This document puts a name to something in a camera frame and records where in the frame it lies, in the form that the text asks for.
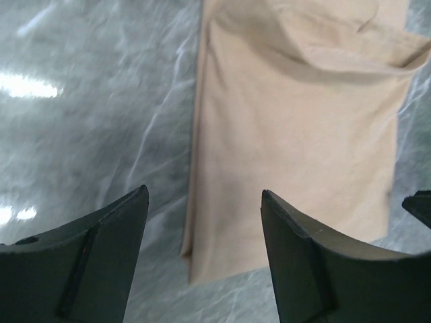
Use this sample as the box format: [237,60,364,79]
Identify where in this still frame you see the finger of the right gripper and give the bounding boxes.
[402,190,431,229]

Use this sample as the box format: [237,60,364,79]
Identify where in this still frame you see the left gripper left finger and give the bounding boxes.
[1,186,149,323]

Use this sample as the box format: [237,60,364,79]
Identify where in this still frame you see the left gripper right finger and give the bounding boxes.
[261,190,430,323]

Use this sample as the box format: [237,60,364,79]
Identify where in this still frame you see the beige t shirt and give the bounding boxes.
[180,1,430,285]

